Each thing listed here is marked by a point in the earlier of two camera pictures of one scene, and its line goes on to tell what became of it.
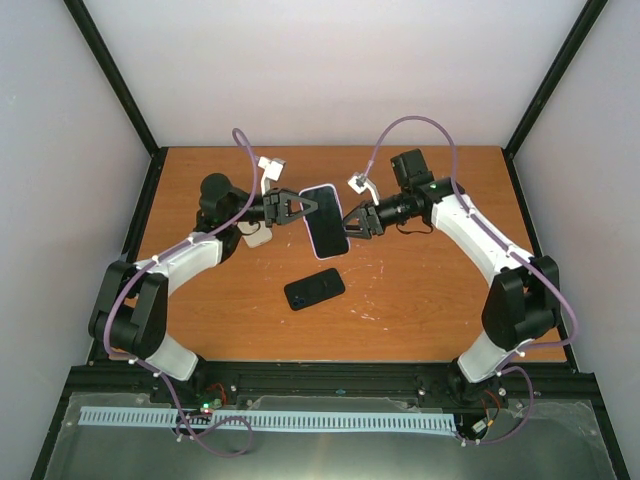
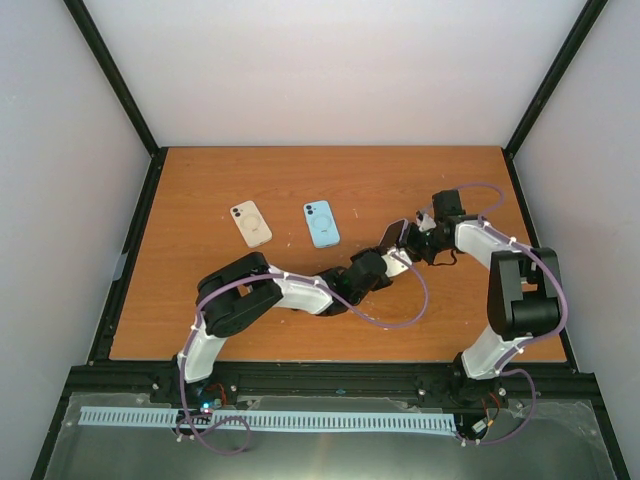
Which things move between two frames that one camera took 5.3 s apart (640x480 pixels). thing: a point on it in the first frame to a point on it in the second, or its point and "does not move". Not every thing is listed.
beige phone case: (255, 233) does not move
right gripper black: (362, 213) to (409, 242)
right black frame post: (576, 39) does not move
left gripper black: (280, 207) to (360, 253)
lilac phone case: (326, 226) to (394, 235)
